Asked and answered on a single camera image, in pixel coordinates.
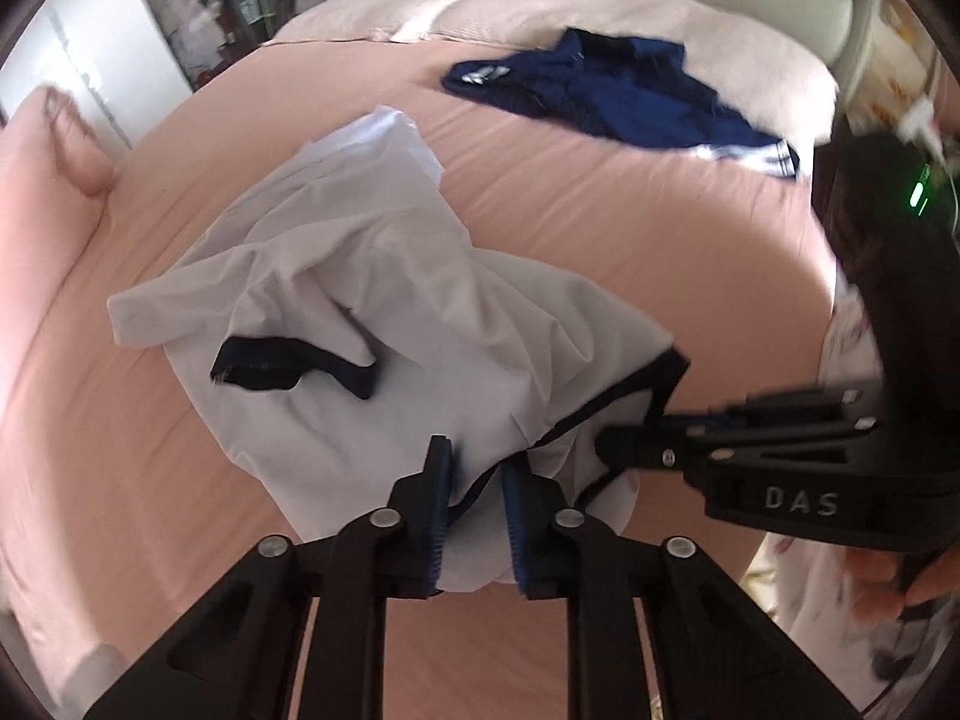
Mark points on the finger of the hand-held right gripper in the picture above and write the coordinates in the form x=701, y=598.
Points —
x=787, y=409
x=637, y=446

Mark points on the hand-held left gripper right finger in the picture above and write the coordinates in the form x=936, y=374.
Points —
x=517, y=517

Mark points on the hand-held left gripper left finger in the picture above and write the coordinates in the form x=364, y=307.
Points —
x=441, y=510

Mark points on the white shirt with navy trim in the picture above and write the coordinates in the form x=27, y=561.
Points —
x=337, y=277

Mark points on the navy blue shorts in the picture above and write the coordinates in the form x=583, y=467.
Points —
x=615, y=97

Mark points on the person's right hand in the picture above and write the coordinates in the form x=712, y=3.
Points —
x=870, y=585

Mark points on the pink round bed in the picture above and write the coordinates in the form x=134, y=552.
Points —
x=600, y=277

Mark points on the white power adapter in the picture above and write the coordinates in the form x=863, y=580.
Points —
x=919, y=124

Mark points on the pale pink textured pillow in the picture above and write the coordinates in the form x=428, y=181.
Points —
x=637, y=7
x=360, y=15

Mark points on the pink rolled duvet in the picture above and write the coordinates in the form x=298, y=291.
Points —
x=37, y=187

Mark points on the glass-door wardrobe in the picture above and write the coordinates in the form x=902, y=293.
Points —
x=225, y=15

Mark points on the white glossy wardrobe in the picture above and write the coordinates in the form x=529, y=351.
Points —
x=90, y=52

